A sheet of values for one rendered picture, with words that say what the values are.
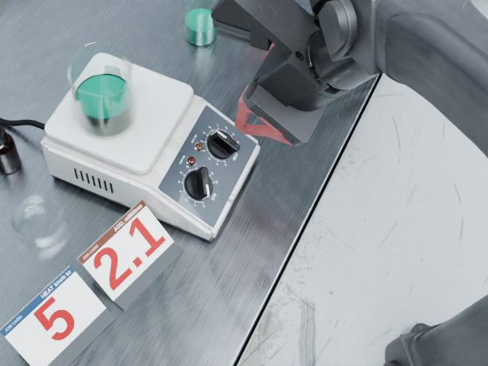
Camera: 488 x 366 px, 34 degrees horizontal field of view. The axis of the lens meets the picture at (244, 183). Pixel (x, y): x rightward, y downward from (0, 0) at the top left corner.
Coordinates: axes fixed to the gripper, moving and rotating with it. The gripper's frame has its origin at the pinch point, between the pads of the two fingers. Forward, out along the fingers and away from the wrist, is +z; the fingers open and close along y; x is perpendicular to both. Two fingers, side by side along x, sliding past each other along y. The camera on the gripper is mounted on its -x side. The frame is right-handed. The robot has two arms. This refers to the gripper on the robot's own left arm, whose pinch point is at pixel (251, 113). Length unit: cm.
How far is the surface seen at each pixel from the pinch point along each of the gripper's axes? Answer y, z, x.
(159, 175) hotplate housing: 8.1, 7.2, -3.1
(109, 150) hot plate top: 8.9, 8.0, -8.6
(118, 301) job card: 19.8, 11.9, 1.3
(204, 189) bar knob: 7.2, 5.4, 1.3
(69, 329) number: 24.8, 12.5, -1.4
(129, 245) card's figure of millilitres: 14.7, 10.9, -1.0
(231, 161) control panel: 1.5, 7.2, 2.8
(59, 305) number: 23.5, 12.0, -3.6
